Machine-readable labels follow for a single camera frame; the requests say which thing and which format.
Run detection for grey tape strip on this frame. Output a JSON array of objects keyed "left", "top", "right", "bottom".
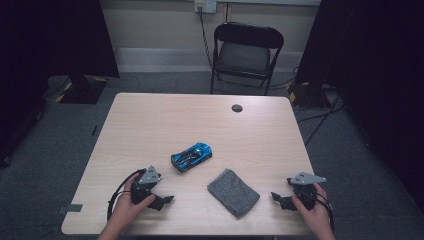
[{"left": 56, "top": 203, "right": 84, "bottom": 215}]

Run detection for right hand-held gripper black cable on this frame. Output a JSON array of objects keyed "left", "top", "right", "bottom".
[{"left": 314, "top": 190, "right": 336, "bottom": 233}]

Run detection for black folding chair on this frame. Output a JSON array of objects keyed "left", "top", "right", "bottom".
[{"left": 209, "top": 21, "right": 285, "bottom": 97}]

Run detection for left hand-held gripper black cable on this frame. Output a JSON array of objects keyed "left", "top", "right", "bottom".
[{"left": 106, "top": 168, "right": 148, "bottom": 222}]

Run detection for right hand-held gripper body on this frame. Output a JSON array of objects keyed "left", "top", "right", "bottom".
[{"left": 287, "top": 171, "right": 327, "bottom": 211}]

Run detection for black stand base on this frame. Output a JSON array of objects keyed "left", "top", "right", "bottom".
[
  {"left": 288, "top": 81, "right": 333, "bottom": 109},
  {"left": 59, "top": 74, "right": 108, "bottom": 105}
]

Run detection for person's left hand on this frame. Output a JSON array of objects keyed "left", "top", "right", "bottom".
[{"left": 109, "top": 173, "right": 157, "bottom": 228}]

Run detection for grey cloth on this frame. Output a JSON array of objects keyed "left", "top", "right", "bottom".
[{"left": 206, "top": 168, "right": 261, "bottom": 219}]

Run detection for person's right hand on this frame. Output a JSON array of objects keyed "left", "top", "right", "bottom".
[{"left": 291, "top": 183, "right": 335, "bottom": 233}]

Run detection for black curtain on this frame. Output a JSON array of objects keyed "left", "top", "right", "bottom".
[
  {"left": 0, "top": 0, "right": 120, "bottom": 166},
  {"left": 294, "top": 0, "right": 424, "bottom": 214}
]

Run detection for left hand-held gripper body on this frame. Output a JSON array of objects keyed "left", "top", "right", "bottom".
[{"left": 130, "top": 165, "right": 161, "bottom": 205}]

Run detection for blue toy car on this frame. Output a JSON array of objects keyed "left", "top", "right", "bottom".
[{"left": 170, "top": 142, "right": 213, "bottom": 173}]

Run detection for hand-held gripper black cable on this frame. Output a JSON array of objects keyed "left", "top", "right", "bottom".
[
  {"left": 106, "top": 168, "right": 148, "bottom": 222},
  {"left": 314, "top": 190, "right": 336, "bottom": 233}
]

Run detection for white wall socket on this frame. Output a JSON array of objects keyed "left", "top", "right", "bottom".
[{"left": 194, "top": 0, "right": 218, "bottom": 14}]

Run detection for black braided power cable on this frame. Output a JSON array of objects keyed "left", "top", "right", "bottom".
[{"left": 198, "top": 6, "right": 214, "bottom": 69}]

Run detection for black floor cables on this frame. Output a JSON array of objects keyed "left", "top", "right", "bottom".
[{"left": 295, "top": 88, "right": 346, "bottom": 148}]

